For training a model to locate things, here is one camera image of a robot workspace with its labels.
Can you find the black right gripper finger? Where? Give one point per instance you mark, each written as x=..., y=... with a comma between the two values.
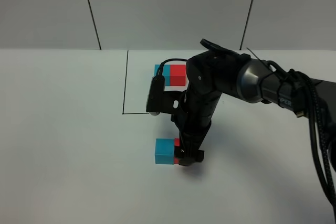
x=181, y=153
x=190, y=159

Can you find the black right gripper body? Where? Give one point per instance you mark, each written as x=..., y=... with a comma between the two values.
x=193, y=118

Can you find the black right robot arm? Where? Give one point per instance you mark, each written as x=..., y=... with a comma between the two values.
x=220, y=71

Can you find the template red cube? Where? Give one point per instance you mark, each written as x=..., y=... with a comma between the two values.
x=178, y=75

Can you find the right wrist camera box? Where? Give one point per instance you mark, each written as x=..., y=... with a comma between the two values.
x=161, y=101

